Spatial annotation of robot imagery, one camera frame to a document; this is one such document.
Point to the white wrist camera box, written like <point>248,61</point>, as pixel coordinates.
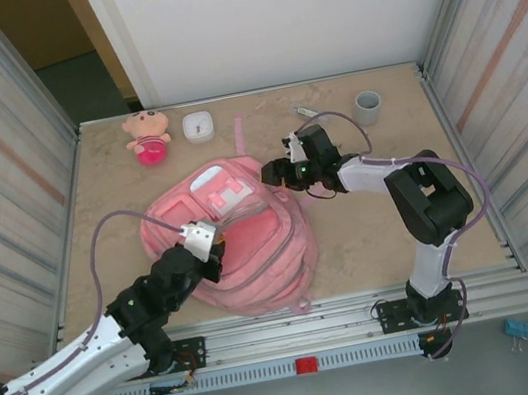
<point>200,238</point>
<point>295,149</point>

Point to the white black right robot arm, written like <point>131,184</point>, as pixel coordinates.
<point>367,175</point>

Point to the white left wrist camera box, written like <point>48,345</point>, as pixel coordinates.
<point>200,238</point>

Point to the brown wooden door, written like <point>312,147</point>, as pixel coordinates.
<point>38,27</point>

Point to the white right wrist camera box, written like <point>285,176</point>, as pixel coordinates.
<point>295,149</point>

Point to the pink student backpack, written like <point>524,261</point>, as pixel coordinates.
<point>258,254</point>

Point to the blue binder clip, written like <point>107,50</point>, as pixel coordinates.
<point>518,329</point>

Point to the pink plush doll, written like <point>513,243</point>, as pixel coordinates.
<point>150,145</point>

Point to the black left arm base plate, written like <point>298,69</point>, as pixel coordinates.
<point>192,346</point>

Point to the grey plastic cup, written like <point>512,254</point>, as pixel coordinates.
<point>370,111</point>

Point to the red square button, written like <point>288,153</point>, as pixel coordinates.
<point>306,365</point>

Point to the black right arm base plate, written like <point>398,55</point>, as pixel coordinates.
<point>390,313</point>

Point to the white square alarm clock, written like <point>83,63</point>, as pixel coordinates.
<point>198,127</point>

